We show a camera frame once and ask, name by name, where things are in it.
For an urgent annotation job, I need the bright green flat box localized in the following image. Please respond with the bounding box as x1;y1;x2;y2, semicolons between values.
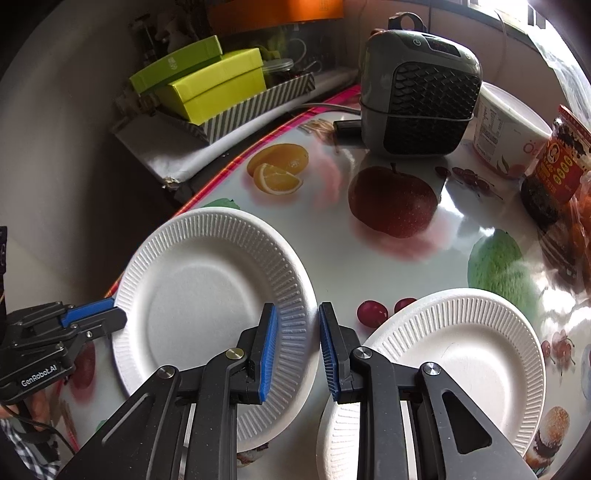
129;35;222;95

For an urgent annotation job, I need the orange round lid container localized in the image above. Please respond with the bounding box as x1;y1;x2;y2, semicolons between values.
206;0;344;35

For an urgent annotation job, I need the red-label sauce jar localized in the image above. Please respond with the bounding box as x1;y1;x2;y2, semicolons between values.
520;105;590;230

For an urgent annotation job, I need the white yogurt tub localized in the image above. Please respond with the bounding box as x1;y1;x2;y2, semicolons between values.
473;82;552;179

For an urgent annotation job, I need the left hand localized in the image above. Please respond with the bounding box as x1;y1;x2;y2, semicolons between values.
0;389;53;431

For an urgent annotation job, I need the white paper plate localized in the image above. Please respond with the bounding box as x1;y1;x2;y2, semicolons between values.
315;287;547;480
112;207;320;452

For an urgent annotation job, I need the grey portable heater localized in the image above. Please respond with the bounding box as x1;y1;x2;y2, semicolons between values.
360;12;483;157

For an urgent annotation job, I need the yellow-green box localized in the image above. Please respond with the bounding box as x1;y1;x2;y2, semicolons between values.
155;48;266;125

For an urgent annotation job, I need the glass jar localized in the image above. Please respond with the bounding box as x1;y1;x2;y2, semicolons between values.
263;58;294;89

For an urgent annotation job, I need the grey side shelf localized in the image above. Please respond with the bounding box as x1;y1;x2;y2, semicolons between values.
115;67;356;189

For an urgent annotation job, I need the checkered sleeve forearm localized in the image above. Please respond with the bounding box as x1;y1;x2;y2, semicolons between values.
1;419;60;479

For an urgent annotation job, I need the black controller box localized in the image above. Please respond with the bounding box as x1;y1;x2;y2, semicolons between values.
0;226;8;324

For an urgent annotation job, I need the bag of oranges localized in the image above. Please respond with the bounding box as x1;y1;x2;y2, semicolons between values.
540;172;590;293

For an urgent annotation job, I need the striped tray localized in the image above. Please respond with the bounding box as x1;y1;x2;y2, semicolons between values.
155;73;315;145

